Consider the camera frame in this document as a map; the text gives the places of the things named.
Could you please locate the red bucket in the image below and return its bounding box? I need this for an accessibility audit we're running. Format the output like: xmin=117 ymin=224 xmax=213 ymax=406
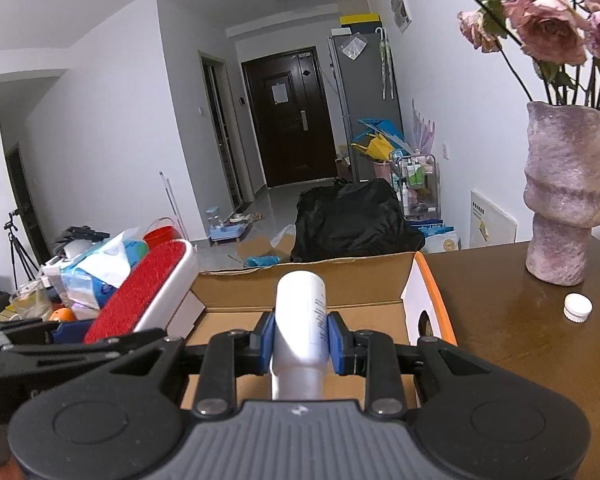
xmin=143 ymin=217 xmax=179 ymax=248

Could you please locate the yellow shopping bag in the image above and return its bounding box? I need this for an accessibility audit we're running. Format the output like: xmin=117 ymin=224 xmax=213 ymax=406
xmin=351 ymin=132 xmax=396 ymax=162

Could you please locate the glass sliding door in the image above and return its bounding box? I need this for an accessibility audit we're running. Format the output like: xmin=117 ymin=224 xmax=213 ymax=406
xmin=200 ymin=52 xmax=243 ymax=211

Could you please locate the dried pink rose bouquet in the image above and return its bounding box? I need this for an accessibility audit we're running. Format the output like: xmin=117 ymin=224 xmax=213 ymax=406
xmin=325 ymin=0 xmax=600 ymax=111

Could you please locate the white bottle cap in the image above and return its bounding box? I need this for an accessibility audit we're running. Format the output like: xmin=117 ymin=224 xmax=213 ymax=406
xmin=563 ymin=293 xmax=593 ymax=322

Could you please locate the white mop pole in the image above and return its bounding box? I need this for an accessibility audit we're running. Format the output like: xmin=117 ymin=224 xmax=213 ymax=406
xmin=159 ymin=171 xmax=187 ymax=241

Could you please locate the open brown floor carton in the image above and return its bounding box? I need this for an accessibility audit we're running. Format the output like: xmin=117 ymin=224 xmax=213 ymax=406
xmin=237 ymin=235 xmax=296 ymax=267

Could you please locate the dark brown entry door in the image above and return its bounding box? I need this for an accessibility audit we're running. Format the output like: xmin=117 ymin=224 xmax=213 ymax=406
xmin=241 ymin=49 xmax=337 ymax=188

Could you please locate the yellow and black box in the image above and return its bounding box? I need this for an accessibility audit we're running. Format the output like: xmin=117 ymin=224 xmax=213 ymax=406
xmin=340 ymin=12 xmax=383 ymax=28

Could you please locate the blue folding frame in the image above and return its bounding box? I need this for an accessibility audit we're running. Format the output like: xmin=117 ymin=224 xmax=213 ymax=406
xmin=357 ymin=118 xmax=411 ymax=153

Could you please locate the black clamp device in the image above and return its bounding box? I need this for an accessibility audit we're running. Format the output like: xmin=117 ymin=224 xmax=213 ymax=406
xmin=55 ymin=226 xmax=111 ymax=256

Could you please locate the white flat board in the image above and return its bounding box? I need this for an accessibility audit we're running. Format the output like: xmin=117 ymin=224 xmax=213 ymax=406
xmin=470 ymin=189 xmax=518 ymax=248

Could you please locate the purple feather decoration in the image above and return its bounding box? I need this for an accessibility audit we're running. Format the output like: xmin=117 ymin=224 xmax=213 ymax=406
xmin=411 ymin=100 xmax=437 ymax=156

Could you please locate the grey refrigerator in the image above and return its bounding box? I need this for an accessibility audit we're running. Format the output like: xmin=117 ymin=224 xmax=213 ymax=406
xmin=328 ymin=30 xmax=403 ymax=183

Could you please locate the white plastic bottle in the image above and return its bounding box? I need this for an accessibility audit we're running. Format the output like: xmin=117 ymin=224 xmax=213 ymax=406
xmin=270 ymin=270 xmax=327 ymax=402

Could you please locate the black plastic bag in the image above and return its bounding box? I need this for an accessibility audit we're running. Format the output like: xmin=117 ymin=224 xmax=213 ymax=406
xmin=292 ymin=178 xmax=426 ymax=263

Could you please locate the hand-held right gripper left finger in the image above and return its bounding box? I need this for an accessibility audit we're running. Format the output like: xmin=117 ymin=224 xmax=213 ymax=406
xmin=111 ymin=312 xmax=277 ymax=418

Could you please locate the folded pale umbrella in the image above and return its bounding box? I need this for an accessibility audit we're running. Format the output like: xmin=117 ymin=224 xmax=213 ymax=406
xmin=377 ymin=27 xmax=396 ymax=101

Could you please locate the metal trolley cart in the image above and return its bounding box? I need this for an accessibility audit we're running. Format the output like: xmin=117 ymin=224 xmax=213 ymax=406
xmin=390 ymin=152 xmax=438 ymax=221

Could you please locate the orange-edged cardboard box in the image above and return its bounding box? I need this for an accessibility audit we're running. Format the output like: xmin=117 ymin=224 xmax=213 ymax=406
xmin=180 ymin=251 xmax=458 ymax=411

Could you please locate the red lint brush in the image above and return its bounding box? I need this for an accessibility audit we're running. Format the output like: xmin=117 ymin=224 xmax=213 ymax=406
xmin=84 ymin=239 xmax=199 ymax=346

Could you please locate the blue and white bag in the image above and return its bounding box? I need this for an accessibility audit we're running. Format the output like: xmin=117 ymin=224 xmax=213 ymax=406
xmin=420 ymin=222 xmax=461 ymax=254

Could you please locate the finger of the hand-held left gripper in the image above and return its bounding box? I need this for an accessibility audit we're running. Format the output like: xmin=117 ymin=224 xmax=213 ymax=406
xmin=0 ymin=320 xmax=93 ymax=350
xmin=0 ymin=328 xmax=167 ymax=396

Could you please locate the pink stone vase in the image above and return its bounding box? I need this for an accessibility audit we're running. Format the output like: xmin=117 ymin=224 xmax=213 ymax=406
xmin=524 ymin=101 xmax=600 ymax=287

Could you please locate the blue tissue pack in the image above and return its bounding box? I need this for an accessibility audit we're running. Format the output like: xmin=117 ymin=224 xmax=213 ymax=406
xmin=60 ymin=229 xmax=149 ymax=309

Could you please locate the black camera tripod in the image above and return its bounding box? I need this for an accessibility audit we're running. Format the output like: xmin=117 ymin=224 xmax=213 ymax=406
xmin=2 ymin=210 xmax=39 ymax=292

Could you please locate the blue pet water dispenser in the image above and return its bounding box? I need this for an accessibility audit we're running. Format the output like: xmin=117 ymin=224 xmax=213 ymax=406
xmin=205 ymin=206 xmax=253 ymax=244

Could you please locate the clear glass cup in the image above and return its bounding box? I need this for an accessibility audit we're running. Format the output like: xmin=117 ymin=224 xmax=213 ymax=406
xmin=10 ymin=280 xmax=53 ymax=322

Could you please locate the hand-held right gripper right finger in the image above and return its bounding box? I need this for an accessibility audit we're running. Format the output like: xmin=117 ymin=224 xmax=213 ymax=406
xmin=328 ymin=311 xmax=486 ymax=418

